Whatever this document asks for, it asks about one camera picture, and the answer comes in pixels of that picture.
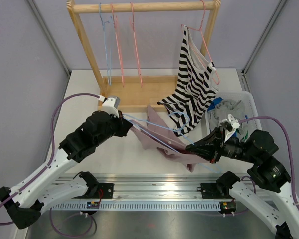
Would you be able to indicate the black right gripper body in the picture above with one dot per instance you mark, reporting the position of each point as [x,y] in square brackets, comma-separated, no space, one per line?
[234,148]

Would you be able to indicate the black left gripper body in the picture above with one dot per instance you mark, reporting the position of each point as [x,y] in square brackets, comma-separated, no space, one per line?
[115,127]

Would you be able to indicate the light blue wire hanger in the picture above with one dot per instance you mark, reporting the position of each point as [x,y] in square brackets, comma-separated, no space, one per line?
[108,39]

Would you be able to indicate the blue tank top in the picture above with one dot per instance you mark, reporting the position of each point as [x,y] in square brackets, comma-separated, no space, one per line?
[219,104]

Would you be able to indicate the mauve tank top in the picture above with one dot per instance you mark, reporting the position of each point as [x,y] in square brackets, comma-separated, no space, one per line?
[155,135]

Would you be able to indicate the pink wire hanger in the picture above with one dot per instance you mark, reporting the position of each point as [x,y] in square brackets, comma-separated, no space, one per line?
[116,28]

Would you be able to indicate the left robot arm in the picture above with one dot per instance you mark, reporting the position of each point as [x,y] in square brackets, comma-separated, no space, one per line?
[28,200]

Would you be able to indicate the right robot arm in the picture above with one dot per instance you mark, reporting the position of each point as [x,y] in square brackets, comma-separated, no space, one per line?
[266,172]

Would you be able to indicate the black white striped top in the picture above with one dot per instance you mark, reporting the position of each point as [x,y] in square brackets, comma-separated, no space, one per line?
[195,87]

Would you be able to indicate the pink hanger under striped top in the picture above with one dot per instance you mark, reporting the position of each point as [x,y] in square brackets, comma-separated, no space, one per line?
[207,33]

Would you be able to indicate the white plastic basket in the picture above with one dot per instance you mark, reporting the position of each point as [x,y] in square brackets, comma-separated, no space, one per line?
[250,108]

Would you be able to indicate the wooden clothes rack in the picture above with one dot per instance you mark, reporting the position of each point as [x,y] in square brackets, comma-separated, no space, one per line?
[134,98]

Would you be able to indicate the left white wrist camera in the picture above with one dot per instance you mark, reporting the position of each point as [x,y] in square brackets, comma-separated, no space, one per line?
[110,105]

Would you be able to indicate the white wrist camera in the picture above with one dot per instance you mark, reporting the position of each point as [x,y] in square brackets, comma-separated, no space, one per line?
[229,126]
[110,105]

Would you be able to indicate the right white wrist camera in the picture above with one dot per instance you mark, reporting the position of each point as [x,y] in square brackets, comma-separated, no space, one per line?
[229,126]

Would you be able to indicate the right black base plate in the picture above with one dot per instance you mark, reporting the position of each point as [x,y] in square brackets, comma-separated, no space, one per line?
[210,191]

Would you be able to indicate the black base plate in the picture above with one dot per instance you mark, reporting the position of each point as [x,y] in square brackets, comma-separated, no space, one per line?
[210,191]
[104,189]

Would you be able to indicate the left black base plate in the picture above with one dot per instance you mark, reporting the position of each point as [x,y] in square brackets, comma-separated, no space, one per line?
[104,189]

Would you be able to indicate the aluminium mounting rail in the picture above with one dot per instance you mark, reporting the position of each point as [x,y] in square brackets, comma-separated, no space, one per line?
[164,187]

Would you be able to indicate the white slotted cable duct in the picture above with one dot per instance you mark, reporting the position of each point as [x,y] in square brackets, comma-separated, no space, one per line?
[139,206]

